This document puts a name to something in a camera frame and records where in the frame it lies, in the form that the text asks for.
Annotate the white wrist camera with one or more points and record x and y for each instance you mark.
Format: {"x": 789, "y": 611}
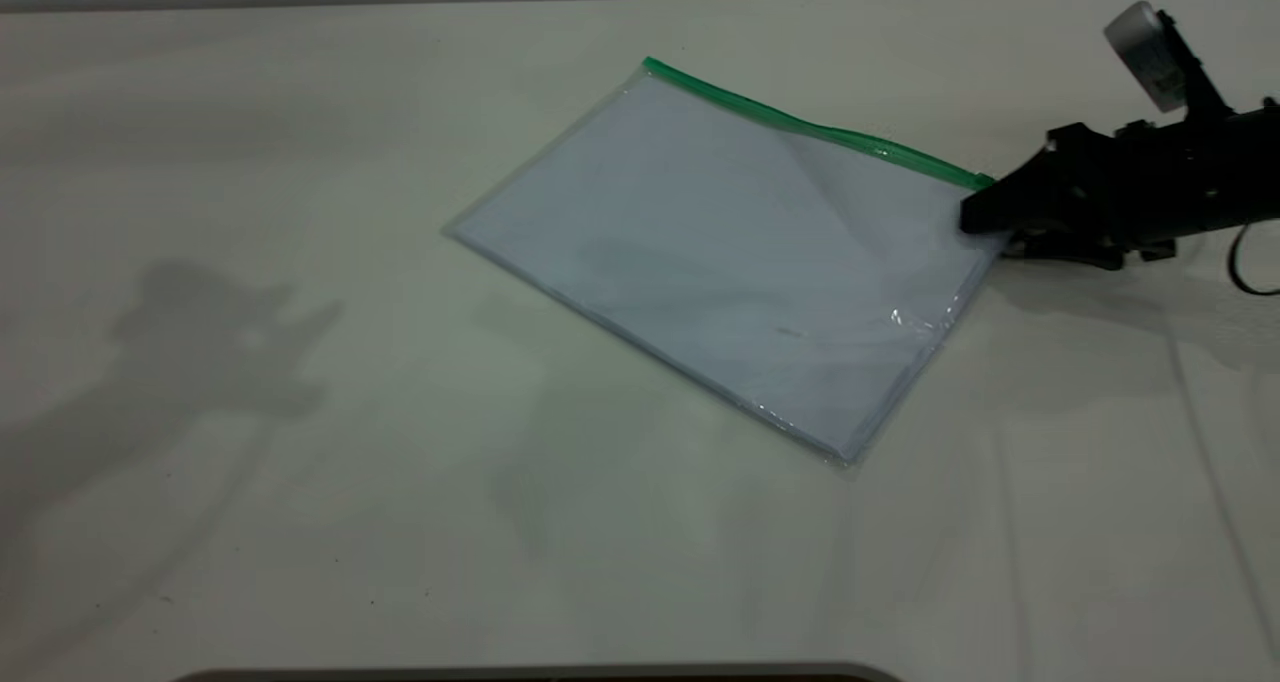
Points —
{"x": 1145, "y": 52}

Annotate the clear plastic bag green zipper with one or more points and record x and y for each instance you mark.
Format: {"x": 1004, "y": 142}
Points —
{"x": 640, "y": 142}

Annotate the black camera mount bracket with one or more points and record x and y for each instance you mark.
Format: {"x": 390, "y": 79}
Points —
{"x": 1200, "y": 82}

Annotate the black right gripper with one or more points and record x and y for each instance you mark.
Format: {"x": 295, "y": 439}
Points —
{"x": 1150, "y": 187}

